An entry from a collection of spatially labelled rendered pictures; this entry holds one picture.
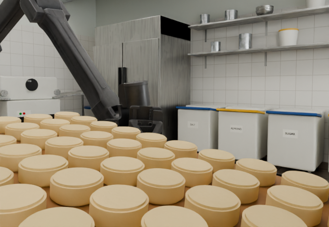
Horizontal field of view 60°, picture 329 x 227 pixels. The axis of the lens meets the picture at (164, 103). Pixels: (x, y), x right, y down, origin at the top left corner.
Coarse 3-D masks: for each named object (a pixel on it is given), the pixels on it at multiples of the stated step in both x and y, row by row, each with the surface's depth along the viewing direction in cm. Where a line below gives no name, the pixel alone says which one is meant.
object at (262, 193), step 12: (276, 180) 37; (48, 192) 28; (264, 192) 33; (48, 204) 26; (156, 204) 28; (168, 204) 28; (180, 204) 28; (240, 204) 29; (252, 204) 29; (264, 204) 30; (324, 204) 31; (240, 216) 27; (324, 216) 28
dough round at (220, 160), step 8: (200, 152) 39; (208, 152) 40; (216, 152) 40; (224, 152) 40; (208, 160) 37; (216, 160) 37; (224, 160) 37; (232, 160) 38; (216, 168) 37; (224, 168) 37; (232, 168) 38
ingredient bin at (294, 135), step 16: (272, 112) 331; (288, 112) 321; (304, 112) 338; (320, 112) 328; (272, 128) 335; (288, 128) 324; (304, 128) 314; (320, 128) 329; (272, 144) 336; (288, 144) 325; (304, 144) 315; (320, 144) 333; (272, 160) 337; (288, 160) 326; (304, 160) 316; (320, 160) 337
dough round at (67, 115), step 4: (60, 112) 60; (64, 112) 60; (68, 112) 60; (72, 112) 61; (56, 116) 57; (60, 116) 57; (64, 116) 57; (68, 116) 57; (72, 116) 58; (68, 120) 57
